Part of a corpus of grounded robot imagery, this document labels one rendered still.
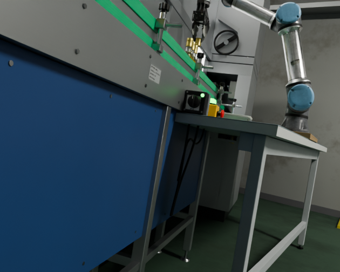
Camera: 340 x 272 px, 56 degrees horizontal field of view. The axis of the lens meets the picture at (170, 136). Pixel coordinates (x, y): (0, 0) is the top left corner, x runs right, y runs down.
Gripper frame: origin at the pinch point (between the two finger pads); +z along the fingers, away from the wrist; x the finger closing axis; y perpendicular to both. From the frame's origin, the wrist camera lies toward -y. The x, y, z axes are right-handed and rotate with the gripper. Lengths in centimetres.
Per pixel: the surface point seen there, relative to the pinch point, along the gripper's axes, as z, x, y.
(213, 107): 40, 23, 34
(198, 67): 26, 17, 49
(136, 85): 44, 19, 104
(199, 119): 48, 25, 65
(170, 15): -5.5, -11.1, 19.9
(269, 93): -21, 25, -280
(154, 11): -2.1, -13.6, 33.8
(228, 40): -30, -2, -91
